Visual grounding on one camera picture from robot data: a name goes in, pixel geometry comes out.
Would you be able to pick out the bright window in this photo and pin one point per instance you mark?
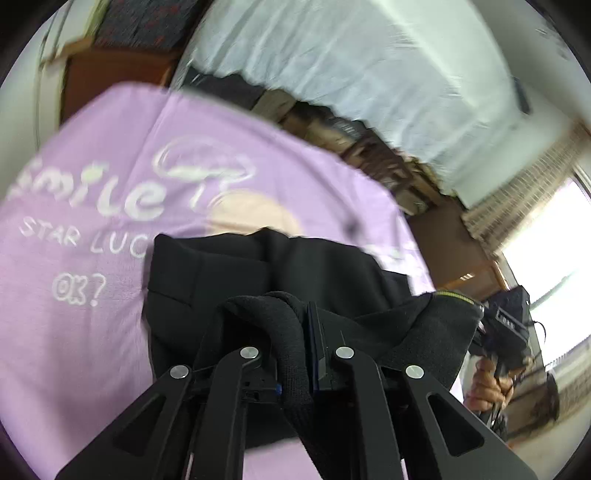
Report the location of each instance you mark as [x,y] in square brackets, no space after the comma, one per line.
[554,258]

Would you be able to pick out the stack of floral boxes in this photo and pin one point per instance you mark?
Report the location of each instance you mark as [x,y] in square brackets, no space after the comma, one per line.
[138,23]

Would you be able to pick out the purple printed blanket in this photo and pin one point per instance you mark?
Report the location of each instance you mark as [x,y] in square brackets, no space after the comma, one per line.
[92,184]

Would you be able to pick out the white board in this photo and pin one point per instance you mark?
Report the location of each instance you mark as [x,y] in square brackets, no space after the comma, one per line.
[48,69]

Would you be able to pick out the person's right hand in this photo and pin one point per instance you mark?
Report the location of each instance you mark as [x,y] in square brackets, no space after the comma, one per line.
[485,387]

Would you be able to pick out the covered storage rack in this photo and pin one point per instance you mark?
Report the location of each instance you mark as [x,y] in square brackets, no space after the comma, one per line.
[323,124]

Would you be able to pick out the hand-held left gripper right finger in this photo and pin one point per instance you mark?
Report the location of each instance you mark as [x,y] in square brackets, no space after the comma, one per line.
[314,350]

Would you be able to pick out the checked curtain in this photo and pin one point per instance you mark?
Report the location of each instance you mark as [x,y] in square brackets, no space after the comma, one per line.
[521,203]

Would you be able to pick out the wooden cabinet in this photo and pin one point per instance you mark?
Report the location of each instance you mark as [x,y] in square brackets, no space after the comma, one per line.
[111,78]

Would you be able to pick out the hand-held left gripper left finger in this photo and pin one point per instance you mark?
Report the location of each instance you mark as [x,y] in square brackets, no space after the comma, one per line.
[231,383]

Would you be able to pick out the white lace cloth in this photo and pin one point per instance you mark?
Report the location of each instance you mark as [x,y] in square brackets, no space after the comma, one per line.
[360,55]

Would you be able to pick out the black hooded zip jacket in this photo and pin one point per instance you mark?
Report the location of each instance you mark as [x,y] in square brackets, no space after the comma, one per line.
[277,267]

